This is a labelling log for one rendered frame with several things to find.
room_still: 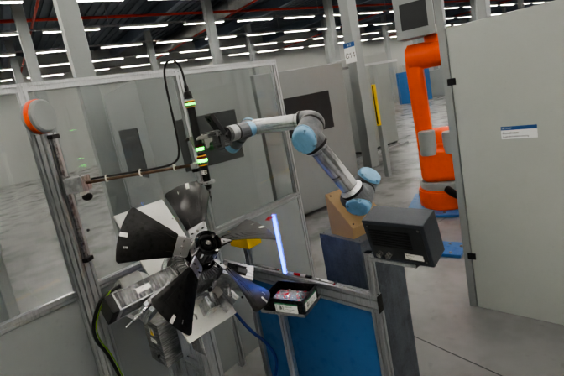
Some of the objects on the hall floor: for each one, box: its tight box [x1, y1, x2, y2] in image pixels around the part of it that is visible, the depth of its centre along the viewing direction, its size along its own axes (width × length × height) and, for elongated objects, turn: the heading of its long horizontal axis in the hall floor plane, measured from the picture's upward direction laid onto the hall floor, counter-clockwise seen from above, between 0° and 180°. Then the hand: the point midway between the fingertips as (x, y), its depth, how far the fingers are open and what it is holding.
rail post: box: [251, 307, 272, 376], centre depth 244 cm, size 4×4×78 cm
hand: (191, 138), depth 173 cm, fingers open, 8 cm apart
